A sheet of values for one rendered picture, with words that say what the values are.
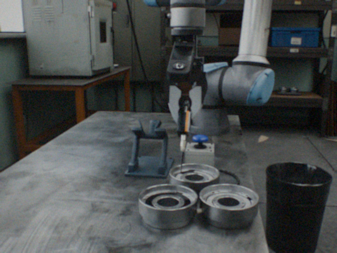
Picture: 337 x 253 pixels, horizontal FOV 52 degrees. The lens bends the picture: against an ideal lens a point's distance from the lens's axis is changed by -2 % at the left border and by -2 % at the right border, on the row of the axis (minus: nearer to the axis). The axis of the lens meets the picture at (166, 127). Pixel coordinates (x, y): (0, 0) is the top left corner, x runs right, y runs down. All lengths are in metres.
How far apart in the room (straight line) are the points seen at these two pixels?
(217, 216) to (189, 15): 0.41
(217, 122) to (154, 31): 3.38
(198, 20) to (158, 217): 0.41
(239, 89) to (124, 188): 0.51
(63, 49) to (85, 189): 2.25
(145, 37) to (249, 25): 3.42
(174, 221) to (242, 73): 0.61
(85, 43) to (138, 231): 2.38
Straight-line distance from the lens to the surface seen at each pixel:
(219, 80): 1.13
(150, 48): 4.48
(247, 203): 0.66
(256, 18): 1.14
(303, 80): 4.79
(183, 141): 0.78
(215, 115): 1.17
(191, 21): 0.76
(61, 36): 2.96
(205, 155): 0.86
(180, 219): 0.61
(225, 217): 0.61
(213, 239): 0.60
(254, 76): 1.09
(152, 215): 0.61
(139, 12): 4.52
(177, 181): 0.71
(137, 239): 0.60
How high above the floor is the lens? 1.12
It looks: 15 degrees down
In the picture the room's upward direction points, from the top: straight up
